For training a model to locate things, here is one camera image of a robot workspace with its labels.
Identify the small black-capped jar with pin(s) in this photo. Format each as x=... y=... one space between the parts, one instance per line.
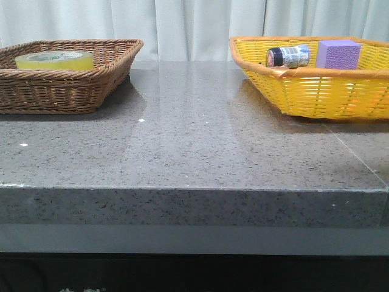
x=289 y=57

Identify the grey curtain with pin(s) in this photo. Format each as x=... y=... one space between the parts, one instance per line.
x=189 y=30

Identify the yellow woven basket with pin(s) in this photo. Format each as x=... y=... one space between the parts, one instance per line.
x=316 y=92

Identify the purple foam cube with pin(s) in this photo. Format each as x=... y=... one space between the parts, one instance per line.
x=338 y=54

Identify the brown wicker basket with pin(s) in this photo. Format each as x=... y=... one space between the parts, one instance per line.
x=45 y=91

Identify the yellow tape roll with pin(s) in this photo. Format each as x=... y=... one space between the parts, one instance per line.
x=76 y=60

